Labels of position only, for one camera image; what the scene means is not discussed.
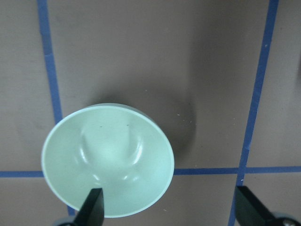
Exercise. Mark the green bowl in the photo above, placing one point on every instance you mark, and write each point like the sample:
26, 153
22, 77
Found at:
113, 147

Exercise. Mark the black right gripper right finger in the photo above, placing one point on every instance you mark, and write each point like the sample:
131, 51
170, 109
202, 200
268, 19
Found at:
250, 211

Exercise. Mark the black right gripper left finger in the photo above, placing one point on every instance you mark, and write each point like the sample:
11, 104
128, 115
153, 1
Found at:
92, 211

